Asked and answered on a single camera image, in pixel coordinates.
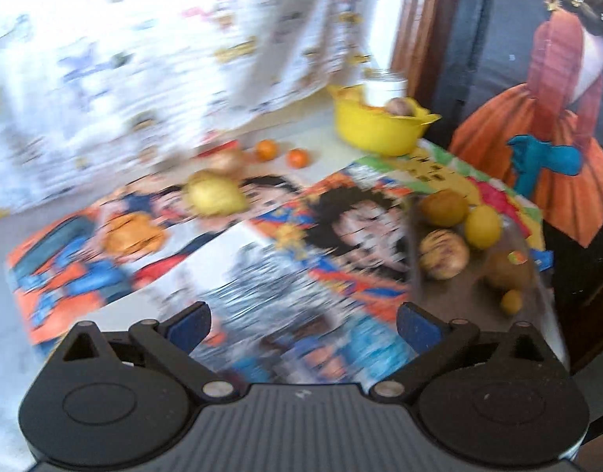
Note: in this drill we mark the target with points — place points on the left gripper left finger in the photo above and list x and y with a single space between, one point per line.
167 345

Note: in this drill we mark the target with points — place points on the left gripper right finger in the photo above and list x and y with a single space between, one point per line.
438 346

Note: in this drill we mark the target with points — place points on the striped pepino melon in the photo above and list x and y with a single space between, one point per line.
443 254

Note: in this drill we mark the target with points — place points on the round yellow lemon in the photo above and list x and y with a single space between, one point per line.
483 227

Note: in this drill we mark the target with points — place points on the yellow orange mango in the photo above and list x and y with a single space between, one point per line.
445 208

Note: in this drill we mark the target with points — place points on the small orange tangerine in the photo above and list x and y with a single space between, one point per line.
266 150
298 158

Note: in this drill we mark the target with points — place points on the metal tray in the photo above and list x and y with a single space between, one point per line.
468 296

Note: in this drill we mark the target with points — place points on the cartoon drawing table mat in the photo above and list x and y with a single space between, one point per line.
303 287

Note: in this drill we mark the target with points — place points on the green yellow mango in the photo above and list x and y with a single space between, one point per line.
211 194

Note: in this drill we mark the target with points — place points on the yellow plastic bowl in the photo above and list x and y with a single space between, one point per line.
371 129

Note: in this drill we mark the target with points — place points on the white foam cup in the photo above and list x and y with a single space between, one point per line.
381 87

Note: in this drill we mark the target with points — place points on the yellow apple in bowl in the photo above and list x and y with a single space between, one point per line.
355 93

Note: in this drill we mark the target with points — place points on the cartoon print white cloth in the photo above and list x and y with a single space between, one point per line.
91 88

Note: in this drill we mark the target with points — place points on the painted lady poster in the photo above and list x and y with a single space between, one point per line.
539 136

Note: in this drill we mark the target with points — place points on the wooden door frame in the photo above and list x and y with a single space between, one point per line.
423 31

